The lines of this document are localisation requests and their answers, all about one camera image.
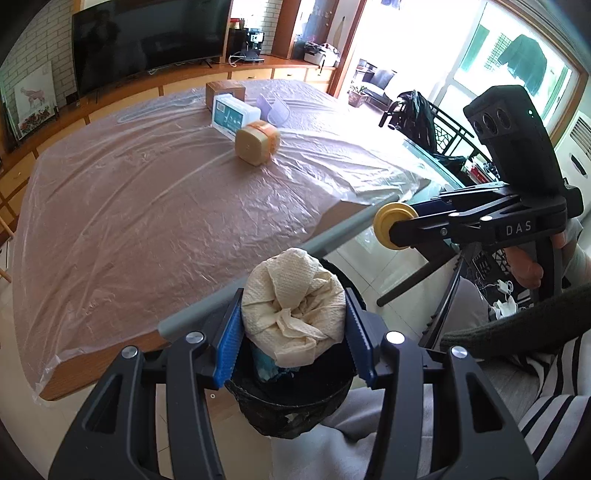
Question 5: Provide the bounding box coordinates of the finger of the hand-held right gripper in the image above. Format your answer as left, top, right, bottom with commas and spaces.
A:
413, 182, 513, 217
389, 213, 500, 250

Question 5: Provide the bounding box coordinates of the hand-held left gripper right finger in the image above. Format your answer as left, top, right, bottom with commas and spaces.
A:
344, 287, 539, 480

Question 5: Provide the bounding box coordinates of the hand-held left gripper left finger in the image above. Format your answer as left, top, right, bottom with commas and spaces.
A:
48, 287, 244, 480

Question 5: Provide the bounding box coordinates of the yellow round lid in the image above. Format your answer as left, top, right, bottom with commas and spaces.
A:
373, 202, 419, 251

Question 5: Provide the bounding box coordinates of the tissue paper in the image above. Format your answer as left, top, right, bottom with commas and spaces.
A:
241, 248, 348, 368

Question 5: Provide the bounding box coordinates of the black trash bin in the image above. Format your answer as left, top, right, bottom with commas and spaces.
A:
224, 258, 370, 439

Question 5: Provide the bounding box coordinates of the person's right hand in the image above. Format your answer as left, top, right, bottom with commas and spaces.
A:
505, 231, 573, 289

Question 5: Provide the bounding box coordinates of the blue wrapper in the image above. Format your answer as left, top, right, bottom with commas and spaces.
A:
253, 353, 289, 384

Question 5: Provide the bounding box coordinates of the black metal chair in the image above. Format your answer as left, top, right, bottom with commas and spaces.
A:
428, 102, 500, 186

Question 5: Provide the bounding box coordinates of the white air conditioner unit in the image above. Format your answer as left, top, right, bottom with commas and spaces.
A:
556, 115, 591, 177

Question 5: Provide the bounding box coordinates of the hanging dark green garment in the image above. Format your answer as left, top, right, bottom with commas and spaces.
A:
498, 34, 548, 96

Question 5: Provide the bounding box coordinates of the black bag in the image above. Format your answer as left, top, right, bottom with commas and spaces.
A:
379, 90, 437, 154

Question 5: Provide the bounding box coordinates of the person's dark green jacket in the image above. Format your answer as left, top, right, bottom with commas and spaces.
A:
438, 291, 591, 361

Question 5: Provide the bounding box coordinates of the dark armchair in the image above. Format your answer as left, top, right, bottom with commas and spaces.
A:
355, 60, 399, 105

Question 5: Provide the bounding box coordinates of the beige plastic container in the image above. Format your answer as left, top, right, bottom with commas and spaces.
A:
235, 120, 281, 167

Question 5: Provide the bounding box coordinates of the white printer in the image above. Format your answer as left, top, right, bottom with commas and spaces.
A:
303, 41, 341, 66

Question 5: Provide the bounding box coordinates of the clear plastic cup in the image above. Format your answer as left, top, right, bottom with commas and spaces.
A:
256, 92, 291, 128

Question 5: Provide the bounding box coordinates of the person's striped top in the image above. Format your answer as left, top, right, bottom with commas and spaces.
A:
515, 335, 591, 480

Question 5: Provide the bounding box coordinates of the white plastic box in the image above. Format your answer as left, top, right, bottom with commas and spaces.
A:
212, 93, 262, 139

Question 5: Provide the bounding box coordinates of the wooden stool leg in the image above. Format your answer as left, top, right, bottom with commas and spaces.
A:
0, 216, 14, 283

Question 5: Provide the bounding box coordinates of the orange cardboard box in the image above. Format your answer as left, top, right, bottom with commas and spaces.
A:
205, 80, 246, 112

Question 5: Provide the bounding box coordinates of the black coffee machine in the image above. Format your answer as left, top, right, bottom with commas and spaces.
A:
239, 28, 265, 64

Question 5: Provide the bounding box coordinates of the red flower picture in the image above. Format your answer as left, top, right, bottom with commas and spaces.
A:
16, 106, 59, 138

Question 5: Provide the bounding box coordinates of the black flat television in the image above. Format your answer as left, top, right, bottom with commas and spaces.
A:
71, 0, 233, 100

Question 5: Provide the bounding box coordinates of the giraffe picture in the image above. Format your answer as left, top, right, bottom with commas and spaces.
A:
14, 62, 56, 121

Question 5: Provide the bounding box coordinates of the black metal frame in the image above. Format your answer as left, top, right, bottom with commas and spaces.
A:
376, 240, 491, 349

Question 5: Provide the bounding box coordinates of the white charger cable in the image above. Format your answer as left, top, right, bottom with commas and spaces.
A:
488, 277, 523, 320

